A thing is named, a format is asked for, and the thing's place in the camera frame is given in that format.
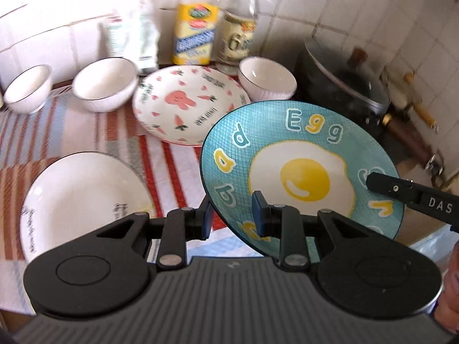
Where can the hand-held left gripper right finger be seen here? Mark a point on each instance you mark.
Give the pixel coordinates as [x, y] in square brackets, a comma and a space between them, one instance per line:
[258, 215]

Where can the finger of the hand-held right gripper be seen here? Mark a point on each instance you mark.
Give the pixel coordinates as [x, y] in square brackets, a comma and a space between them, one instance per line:
[394, 188]

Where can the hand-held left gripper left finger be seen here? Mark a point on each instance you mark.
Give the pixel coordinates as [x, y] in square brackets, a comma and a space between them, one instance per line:
[206, 219]

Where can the blue fried egg print plate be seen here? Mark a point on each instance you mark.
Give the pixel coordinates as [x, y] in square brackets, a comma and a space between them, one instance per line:
[304, 139]

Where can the small white bowl black rim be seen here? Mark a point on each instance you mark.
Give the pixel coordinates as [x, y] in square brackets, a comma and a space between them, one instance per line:
[25, 89]

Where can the person's right hand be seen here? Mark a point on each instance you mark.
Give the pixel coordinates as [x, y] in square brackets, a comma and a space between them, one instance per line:
[452, 279]

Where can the pale plastic bag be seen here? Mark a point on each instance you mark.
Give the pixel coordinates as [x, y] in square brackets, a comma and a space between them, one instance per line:
[430, 247]

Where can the glass pot lid wooden knob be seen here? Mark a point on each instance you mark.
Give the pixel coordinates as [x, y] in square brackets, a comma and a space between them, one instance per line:
[358, 86]

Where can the white plate with black script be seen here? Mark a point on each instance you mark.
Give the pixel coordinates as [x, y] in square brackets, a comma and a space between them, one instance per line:
[79, 200]

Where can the red and blue striped mat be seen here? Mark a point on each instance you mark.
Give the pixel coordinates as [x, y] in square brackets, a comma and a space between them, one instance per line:
[107, 132]

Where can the white ribbed bowl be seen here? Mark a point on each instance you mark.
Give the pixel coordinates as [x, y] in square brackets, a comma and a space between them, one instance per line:
[265, 75]

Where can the black cooking pot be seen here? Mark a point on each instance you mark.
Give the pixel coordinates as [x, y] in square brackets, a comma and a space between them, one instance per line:
[309, 75]

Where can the white plate pink rabbit print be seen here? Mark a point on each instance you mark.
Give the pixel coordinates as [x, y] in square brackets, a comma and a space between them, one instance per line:
[186, 79]

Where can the large white bowl black rim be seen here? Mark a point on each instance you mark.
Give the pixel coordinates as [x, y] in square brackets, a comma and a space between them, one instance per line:
[104, 82]

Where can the clear bottle with beige label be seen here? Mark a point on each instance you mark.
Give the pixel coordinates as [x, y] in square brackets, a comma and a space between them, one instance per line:
[236, 39]

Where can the yellow label oil bottle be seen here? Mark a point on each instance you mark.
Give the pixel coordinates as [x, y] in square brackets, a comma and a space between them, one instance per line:
[195, 32]

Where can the white and green bag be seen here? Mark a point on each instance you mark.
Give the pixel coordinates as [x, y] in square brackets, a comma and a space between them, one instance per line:
[145, 39]

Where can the white bag with red mark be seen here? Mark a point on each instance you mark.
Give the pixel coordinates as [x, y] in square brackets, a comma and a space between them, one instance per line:
[116, 39]

